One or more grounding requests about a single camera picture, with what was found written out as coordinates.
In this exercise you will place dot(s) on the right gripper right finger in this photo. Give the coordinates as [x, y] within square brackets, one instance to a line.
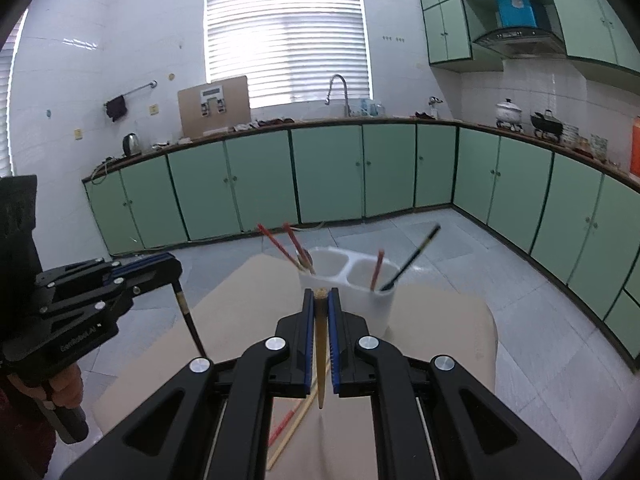
[433, 419]

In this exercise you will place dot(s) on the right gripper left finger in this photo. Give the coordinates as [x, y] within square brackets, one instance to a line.
[210, 420]

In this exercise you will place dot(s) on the red-end bamboo chopstick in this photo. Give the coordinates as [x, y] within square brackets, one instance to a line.
[265, 232]
[288, 230]
[286, 414]

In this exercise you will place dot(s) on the plain bamboo chopstick short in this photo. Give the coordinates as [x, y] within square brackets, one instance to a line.
[276, 451]

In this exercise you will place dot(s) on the black chopstick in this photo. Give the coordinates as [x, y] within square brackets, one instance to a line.
[187, 318]
[416, 254]

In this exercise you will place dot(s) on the red-brown handle bamboo chopstick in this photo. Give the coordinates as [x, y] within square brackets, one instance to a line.
[377, 269]

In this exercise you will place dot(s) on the plain bamboo chopstick long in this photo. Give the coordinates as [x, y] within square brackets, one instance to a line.
[321, 297]

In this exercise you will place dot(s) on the silver metal spoon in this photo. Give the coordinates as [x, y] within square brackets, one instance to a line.
[305, 260]

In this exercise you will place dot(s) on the person's left hand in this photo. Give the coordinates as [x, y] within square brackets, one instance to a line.
[67, 388]

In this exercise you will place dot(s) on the steel electric kettle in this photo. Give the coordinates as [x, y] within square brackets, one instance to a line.
[131, 145]

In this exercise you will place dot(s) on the white double utensil holder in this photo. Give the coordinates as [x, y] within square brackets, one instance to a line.
[351, 273]

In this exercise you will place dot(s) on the dark hanging towel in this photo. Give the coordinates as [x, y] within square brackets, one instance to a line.
[116, 108]

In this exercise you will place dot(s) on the metal towel bar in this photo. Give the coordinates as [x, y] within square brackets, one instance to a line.
[149, 85]

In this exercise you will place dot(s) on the green lower cabinets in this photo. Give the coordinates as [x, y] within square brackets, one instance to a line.
[571, 215]

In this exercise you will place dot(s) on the green cabinets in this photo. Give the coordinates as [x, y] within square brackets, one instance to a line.
[571, 215]
[482, 35]

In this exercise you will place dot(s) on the brown water purifier box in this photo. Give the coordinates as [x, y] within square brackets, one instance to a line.
[214, 106]

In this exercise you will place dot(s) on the black cooking pot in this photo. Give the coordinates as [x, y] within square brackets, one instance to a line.
[547, 126]

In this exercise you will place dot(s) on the orange thermos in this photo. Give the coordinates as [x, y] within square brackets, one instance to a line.
[635, 148]

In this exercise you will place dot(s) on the white ceramic pot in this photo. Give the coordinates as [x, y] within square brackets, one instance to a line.
[508, 116]

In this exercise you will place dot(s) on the white window blind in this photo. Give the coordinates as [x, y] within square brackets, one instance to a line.
[288, 50]

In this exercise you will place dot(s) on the black range hood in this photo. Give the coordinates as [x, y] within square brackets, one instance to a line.
[523, 42]

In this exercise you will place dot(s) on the green upper cabinets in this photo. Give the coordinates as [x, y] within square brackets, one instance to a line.
[482, 35]

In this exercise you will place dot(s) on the blue box on hood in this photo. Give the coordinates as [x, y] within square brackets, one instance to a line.
[516, 13]

